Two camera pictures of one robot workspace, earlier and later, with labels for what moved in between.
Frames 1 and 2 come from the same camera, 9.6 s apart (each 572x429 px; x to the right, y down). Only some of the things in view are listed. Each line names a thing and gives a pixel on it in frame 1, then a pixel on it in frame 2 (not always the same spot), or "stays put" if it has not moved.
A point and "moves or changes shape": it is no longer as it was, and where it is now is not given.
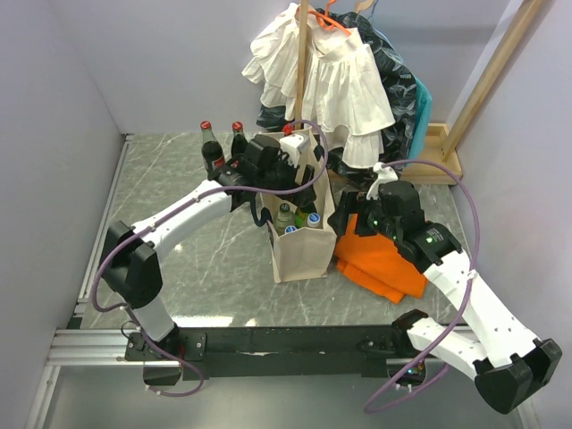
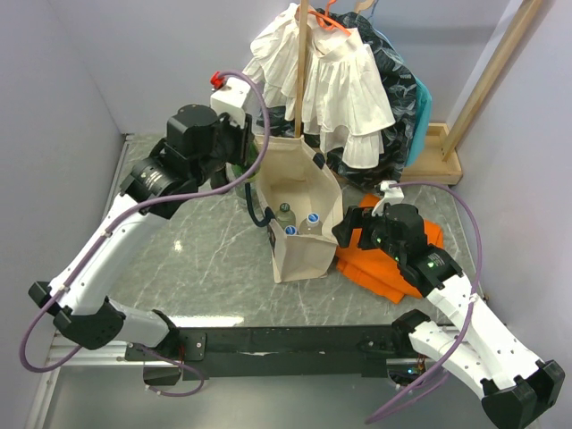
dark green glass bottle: [300, 217] moves or changes shape
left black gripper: [307, 175] -> [242, 136]
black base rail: [359, 353] stays put
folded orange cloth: [374, 262] stays put
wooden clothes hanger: [360, 5] stays put
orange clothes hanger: [326, 22] stays put
